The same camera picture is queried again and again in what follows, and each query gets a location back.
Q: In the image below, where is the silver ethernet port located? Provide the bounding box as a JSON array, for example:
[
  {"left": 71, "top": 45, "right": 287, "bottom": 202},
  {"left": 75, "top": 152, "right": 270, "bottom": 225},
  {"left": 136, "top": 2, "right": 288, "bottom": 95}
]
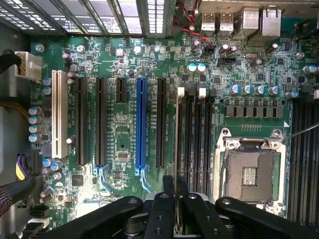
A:
[{"left": 260, "top": 6, "right": 283, "bottom": 37}]

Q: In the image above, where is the silver rear port block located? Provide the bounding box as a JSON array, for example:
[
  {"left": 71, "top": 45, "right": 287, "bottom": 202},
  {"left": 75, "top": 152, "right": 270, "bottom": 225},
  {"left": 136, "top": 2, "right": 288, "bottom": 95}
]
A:
[{"left": 239, "top": 6, "right": 260, "bottom": 34}]

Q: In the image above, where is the red and black twisted wire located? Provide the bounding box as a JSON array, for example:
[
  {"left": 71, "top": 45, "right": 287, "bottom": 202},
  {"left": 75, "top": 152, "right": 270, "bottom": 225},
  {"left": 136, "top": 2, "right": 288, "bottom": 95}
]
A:
[{"left": 172, "top": 0, "right": 215, "bottom": 50}]

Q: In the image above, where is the RAM slot with black latch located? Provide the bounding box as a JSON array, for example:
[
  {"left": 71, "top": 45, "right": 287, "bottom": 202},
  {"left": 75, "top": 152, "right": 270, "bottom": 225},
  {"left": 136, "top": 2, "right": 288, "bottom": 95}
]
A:
[
  {"left": 300, "top": 84, "right": 312, "bottom": 224},
  {"left": 186, "top": 87, "right": 197, "bottom": 193},
  {"left": 285, "top": 83, "right": 301, "bottom": 221},
  {"left": 206, "top": 89, "right": 217, "bottom": 200}
]

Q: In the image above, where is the silver CPU socket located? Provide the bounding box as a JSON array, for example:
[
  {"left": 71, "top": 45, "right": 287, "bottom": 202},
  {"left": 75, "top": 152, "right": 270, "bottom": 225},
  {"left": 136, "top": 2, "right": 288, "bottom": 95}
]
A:
[{"left": 213, "top": 127, "right": 288, "bottom": 213}]

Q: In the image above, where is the silver USB port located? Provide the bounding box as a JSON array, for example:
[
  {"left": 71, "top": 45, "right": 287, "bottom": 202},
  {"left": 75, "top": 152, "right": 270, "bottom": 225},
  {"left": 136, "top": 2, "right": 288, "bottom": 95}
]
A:
[
  {"left": 200, "top": 11, "right": 216, "bottom": 32},
  {"left": 219, "top": 11, "right": 235, "bottom": 32}
]

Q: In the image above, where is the white PCI expansion slot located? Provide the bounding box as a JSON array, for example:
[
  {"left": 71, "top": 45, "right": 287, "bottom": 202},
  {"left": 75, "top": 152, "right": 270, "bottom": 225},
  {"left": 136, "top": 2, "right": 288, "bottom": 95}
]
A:
[{"left": 51, "top": 70, "right": 69, "bottom": 159}]

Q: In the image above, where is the black SATA plug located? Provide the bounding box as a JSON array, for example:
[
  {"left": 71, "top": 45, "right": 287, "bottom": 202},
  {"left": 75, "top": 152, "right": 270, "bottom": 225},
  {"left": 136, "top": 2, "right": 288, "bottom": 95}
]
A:
[{"left": 29, "top": 205, "right": 50, "bottom": 218}]

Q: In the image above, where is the black braided cable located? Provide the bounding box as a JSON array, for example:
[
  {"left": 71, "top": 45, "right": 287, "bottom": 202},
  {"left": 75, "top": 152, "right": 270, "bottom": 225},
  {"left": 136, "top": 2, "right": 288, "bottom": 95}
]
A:
[{"left": 0, "top": 173, "right": 43, "bottom": 218}]

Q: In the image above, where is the thin metal locking lever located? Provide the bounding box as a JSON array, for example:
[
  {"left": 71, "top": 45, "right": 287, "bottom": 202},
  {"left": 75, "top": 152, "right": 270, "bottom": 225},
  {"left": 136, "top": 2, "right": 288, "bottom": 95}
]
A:
[{"left": 281, "top": 122, "right": 319, "bottom": 144}]

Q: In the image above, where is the RAM slot with white latch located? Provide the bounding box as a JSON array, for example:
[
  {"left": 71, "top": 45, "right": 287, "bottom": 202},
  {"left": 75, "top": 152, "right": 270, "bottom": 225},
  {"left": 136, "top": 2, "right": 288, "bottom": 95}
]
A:
[
  {"left": 196, "top": 87, "right": 207, "bottom": 195},
  {"left": 311, "top": 89, "right": 319, "bottom": 225},
  {"left": 177, "top": 87, "right": 187, "bottom": 186}
]

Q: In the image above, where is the white power connector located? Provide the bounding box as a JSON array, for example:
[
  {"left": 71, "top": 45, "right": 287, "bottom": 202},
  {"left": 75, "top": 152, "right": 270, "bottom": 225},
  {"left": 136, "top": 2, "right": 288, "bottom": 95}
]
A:
[{"left": 14, "top": 51, "right": 43, "bottom": 82}]

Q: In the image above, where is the blue expansion slot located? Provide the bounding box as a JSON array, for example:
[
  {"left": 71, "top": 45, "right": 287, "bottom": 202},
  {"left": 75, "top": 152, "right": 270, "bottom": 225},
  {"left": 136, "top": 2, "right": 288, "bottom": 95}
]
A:
[{"left": 135, "top": 77, "right": 148, "bottom": 168}]

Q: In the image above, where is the black sleeved power cable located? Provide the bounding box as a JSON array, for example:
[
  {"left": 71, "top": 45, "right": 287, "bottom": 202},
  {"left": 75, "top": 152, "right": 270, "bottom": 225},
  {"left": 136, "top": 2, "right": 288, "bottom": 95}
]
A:
[{"left": 0, "top": 49, "right": 21, "bottom": 77}]

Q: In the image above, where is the grey metal PC case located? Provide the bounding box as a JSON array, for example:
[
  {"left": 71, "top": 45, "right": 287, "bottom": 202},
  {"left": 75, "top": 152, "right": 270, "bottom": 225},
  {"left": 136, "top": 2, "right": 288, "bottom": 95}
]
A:
[{"left": 0, "top": 0, "right": 319, "bottom": 239}]

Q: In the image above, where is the purple and yellow wire plug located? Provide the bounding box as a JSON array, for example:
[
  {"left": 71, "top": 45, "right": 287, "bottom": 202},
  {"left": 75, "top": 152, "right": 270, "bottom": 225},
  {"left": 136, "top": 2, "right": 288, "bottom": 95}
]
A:
[{"left": 15, "top": 153, "right": 34, "bottom": 182}]

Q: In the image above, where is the green motherboard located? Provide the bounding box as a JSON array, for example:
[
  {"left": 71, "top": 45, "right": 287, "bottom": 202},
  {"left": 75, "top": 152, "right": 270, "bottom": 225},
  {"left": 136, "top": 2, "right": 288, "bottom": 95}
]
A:
[{"left": 29, "top": 23, "right": 319, "bottom": 226}]

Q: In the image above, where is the short black expansion slot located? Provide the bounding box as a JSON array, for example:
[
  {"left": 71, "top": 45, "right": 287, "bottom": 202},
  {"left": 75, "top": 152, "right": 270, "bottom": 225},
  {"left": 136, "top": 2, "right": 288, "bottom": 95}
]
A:
[{"left": 116, "top": 78, "right": 128, "bottom": 104}]

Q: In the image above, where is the yellow wire bundle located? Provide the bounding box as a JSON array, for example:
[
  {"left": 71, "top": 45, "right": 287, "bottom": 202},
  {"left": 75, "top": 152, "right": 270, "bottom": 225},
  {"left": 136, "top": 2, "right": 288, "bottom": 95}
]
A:
[{"left": 0, "top": 99, "right": 31, "bottom": 120}]

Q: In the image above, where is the long black expansion slot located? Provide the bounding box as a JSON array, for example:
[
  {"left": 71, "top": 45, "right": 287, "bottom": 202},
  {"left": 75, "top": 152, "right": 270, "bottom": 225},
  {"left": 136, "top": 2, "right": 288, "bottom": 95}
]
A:
[
  {"left": 156, "top": 78, "right": 167, "bottom": 168},
  {"left": 75, "top": 77, "right": 88, "bottom": 167},
  {"left": 95, "top": 77, "right": 108, "bottom": 167}
]

